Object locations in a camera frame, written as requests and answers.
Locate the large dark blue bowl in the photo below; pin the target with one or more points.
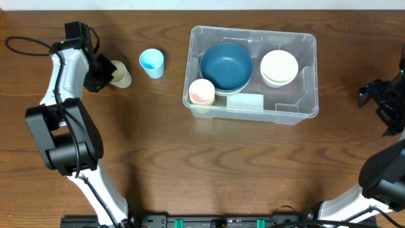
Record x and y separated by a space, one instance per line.
243 86

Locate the yellow plastic cup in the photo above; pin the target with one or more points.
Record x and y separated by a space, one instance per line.
202 107

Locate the small white bowl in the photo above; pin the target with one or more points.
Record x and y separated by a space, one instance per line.
279 66

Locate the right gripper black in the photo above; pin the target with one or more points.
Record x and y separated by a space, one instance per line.
375 94

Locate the light blue plastic cup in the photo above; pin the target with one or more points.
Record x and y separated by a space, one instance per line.
153 63

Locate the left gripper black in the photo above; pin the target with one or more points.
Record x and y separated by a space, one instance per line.
101 73

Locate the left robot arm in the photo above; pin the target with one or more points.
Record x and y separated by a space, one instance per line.
67 138

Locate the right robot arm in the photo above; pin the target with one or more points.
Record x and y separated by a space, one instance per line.
380 187

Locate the pink plastic cup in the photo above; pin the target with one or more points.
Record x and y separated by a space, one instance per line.
201 92

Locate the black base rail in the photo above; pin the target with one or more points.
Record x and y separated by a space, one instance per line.
163 221

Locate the small yellow bowl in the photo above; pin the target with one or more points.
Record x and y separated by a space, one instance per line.
274 84

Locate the clear plastic storage container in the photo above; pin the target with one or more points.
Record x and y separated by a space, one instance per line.
286 105

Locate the cream plastic cup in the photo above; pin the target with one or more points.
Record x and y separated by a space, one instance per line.
121 76

